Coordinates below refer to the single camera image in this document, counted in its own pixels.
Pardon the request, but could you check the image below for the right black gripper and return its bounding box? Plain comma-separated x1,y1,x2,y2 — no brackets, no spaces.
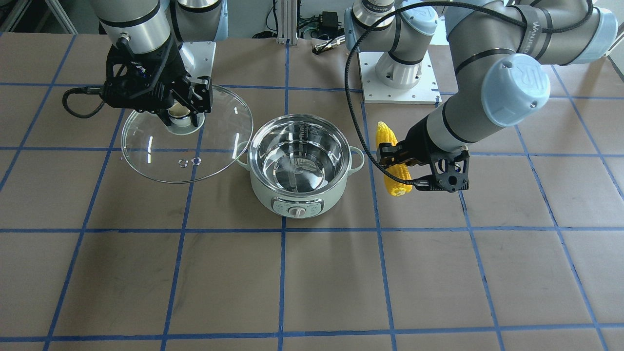
101,35,214,113

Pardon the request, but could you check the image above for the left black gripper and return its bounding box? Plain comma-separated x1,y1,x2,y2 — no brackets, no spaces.
377,119,469,193

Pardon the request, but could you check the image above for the yellow corn cob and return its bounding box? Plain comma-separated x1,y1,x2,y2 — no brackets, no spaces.
376,122,413,197

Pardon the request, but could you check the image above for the glass pot lid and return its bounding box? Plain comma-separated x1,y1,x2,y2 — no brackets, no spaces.
121,86,254,184

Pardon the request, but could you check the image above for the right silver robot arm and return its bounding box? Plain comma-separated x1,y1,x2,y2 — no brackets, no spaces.
91,0,228,114

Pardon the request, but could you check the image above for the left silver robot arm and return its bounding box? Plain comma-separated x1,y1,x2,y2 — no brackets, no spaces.
345,0,618,193

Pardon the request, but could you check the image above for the white electric cooking pot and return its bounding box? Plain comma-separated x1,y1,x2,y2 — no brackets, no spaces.
237,114,366,218

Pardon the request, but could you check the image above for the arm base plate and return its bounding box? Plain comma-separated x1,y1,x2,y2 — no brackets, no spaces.
357,52,441,105
179,41,217,83

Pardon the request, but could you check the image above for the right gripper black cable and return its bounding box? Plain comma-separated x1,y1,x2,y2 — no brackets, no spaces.
62,86,110,119

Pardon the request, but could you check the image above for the aluminium frame post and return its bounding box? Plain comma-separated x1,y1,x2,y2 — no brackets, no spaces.
274,0,299,46

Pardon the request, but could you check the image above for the left gripper braided cable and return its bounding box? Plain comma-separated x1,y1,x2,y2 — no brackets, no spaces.
344,0,593,188

